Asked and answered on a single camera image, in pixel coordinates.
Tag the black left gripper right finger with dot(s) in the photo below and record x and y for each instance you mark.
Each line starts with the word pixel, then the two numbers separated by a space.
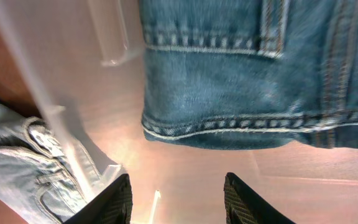
pixel 245 206

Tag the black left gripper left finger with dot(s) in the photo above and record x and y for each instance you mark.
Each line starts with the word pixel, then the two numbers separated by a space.
pixel 112 206

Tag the light blue jeans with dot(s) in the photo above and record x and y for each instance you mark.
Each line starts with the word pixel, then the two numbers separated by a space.
pixel 36 179

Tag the dark blue jeans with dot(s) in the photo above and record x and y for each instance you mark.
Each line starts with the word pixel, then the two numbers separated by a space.
pixel 251 74

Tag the clear plastic storage bin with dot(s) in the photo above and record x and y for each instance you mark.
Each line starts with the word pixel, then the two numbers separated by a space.
pixel 83 62

